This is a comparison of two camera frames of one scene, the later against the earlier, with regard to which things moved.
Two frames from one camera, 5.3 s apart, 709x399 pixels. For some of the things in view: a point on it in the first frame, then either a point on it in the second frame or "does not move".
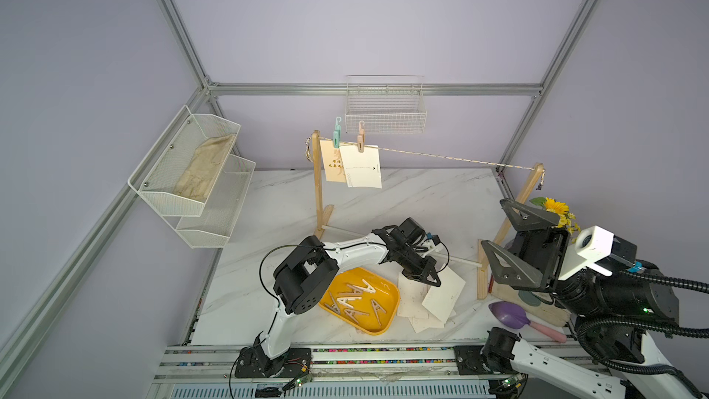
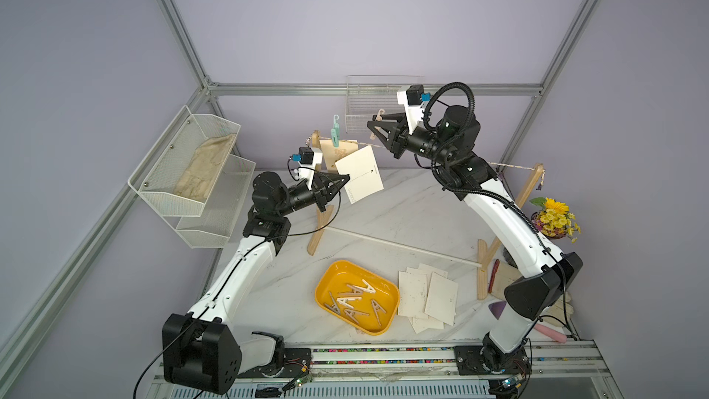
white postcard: (410, 298) does not move
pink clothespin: (361, 139) → (373, 136)
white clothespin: (344, 300) does not move
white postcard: (431, 321) does not move
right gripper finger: (524, 218) → (398, 120)
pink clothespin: (357, 291) does not move
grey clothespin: (333, 308) does not move
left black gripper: (426, 268) → (320, 191)
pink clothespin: (377, 307) does not move
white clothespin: (368, 288) does not move
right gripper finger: (510, 268) → (390, 132)
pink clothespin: (351, 313) does not move
